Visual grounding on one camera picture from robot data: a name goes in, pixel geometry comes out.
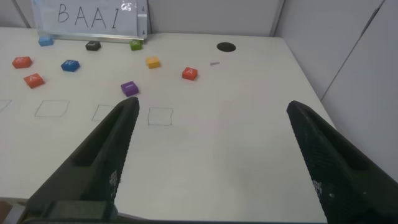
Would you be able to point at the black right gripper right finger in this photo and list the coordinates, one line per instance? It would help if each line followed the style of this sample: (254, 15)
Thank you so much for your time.
(348, 180)

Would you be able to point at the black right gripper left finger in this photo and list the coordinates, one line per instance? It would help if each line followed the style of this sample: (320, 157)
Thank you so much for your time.
(93, 168)

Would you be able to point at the orange letter A block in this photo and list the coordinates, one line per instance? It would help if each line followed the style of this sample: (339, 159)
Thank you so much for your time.
(189, 74)
(34, 81)

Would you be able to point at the white BAAI sign board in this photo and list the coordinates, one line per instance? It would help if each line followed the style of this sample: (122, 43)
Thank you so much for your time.
(93, 28)

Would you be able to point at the purple letter I block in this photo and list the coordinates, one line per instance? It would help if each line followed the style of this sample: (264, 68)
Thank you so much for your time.
(129, 89)

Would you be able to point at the blue letter W block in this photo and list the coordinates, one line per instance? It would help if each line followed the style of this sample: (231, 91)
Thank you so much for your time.
(70, 65)

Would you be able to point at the yellow letter Z block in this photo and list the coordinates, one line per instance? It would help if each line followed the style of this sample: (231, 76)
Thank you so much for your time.
(153, 62)

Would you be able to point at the black letter L block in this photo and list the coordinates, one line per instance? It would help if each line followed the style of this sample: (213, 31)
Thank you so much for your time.
(93, 46)

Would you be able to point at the orange letter R block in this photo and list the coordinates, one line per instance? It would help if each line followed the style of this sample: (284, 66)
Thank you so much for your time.
(22, 62)

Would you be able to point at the green letter S block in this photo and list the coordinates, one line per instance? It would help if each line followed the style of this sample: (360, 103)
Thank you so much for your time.
(136, 45)

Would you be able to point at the light blue letter block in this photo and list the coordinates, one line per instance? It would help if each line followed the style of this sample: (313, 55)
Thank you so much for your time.
(46, 41)

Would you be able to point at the black round table grommet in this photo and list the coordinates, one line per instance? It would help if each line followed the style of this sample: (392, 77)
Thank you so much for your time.
(226, 47)

